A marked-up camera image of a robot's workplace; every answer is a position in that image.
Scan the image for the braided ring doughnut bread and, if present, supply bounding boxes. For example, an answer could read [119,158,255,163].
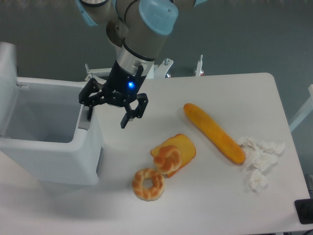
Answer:
[132,168,165,201]

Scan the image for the orange toast slice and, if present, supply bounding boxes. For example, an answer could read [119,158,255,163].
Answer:
[150,134,196,178]

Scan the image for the black device at table edge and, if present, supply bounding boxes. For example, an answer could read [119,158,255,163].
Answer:
[294,199,313,224]

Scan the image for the long orange baguette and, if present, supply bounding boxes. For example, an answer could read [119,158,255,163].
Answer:
[183,103,246,165]

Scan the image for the white push-lid trash can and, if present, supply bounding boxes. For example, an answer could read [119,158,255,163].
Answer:
[0,42,104,185]

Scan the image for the crumpled white paper tissue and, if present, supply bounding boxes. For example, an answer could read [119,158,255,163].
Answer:
[236,137,286,194]

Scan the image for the white frame bar right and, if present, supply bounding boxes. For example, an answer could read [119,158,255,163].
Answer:
[289,84,313,132]

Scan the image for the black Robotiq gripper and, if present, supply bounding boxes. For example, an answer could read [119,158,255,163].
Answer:
[79,62,149,129]

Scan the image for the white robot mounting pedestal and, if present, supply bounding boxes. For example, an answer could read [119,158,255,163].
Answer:
[85,54,204,83]

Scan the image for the twisted round bread bun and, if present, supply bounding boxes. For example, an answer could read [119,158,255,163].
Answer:
[153,145,182,174]

